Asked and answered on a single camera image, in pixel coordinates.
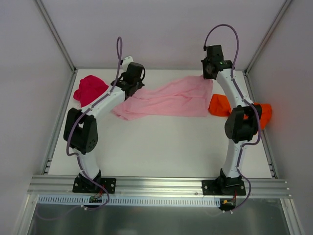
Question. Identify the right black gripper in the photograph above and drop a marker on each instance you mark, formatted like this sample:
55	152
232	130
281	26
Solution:
209	69

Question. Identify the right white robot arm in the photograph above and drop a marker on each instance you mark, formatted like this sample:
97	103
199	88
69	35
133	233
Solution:
241	126

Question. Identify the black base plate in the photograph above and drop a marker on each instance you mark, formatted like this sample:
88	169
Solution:
83	185
213	188

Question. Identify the pink t shirt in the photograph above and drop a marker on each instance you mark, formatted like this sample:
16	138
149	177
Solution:
186	97

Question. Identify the aluminium front rail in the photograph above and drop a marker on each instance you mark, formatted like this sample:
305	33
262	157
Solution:
158	186

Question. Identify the right aluminium side rail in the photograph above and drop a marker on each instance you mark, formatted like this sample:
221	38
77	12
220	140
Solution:
268	153

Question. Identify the left aluminium side rail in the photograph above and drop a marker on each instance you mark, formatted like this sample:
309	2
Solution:
58	124

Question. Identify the right aluminium frame post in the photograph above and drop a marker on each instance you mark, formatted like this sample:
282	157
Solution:
277	19

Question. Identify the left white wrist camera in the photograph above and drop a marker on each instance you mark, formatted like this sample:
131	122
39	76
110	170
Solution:
126	61

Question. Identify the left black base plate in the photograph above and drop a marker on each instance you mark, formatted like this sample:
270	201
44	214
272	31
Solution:
83	185

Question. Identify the red t shirt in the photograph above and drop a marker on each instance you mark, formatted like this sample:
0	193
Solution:
90	88

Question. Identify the orange t shirt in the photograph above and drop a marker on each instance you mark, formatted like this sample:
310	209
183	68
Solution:
219	106

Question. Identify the left aluminium frame post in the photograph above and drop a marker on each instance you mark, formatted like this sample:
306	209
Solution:
52	29

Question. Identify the aluminium frame post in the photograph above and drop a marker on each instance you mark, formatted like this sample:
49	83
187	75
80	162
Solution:
52	29
277	19

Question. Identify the aluminium side rail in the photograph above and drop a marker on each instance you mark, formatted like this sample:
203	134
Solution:
58	124
268	153

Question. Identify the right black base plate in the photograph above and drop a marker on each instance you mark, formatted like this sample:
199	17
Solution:
213	188

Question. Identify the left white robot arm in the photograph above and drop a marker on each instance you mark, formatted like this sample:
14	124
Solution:
81	130

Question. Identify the white slotted cable duct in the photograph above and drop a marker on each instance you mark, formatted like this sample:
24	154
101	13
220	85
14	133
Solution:
130	201

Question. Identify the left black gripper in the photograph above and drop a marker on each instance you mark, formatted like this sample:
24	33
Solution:
133	87

